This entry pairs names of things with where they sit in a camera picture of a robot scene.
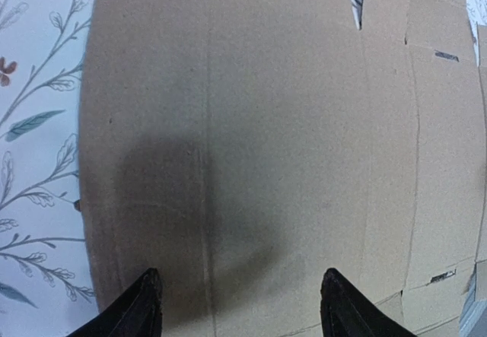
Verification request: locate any floral patterned table mat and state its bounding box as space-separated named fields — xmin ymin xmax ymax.
xmin=1 ymin=0 xmax=486 ymax=336

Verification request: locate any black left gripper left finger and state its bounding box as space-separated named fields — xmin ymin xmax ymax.
xmin=78 ymin=268 xmax=163 ymax=337

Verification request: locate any brown cardboard box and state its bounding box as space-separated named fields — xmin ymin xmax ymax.
xmin=80 ymin=0 xmax=486 ymax=336

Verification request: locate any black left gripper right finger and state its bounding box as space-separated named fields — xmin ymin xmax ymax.
xmin=320 ymin=268 xmax=415 ymax=337

